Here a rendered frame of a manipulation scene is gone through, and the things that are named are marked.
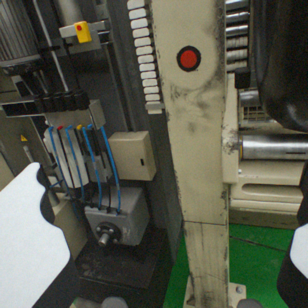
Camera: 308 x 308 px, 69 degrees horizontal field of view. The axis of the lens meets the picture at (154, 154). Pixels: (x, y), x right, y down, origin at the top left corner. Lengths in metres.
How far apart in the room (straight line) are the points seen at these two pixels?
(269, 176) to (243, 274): 0.93
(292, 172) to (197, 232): 0.36
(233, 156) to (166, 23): 0.27
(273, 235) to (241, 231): 0.17
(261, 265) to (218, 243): 0.65
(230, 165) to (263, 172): 0.07
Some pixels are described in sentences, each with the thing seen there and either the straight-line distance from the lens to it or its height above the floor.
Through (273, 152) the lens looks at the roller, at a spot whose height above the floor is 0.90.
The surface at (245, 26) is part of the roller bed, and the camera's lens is 0.85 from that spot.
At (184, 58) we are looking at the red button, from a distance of 0.46.
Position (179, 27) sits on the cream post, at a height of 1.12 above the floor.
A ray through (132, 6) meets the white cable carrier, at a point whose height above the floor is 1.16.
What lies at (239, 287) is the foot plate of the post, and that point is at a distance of 1.25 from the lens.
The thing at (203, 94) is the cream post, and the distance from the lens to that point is 0.48.
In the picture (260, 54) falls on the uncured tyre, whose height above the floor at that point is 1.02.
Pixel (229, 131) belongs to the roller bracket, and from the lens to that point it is 0.40.
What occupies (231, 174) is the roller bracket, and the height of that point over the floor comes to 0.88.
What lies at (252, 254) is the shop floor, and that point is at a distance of 1.40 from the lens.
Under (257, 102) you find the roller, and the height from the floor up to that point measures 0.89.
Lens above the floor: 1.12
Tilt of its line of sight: 29 degrees down
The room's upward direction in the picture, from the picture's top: 11 degrees counter-clockwise
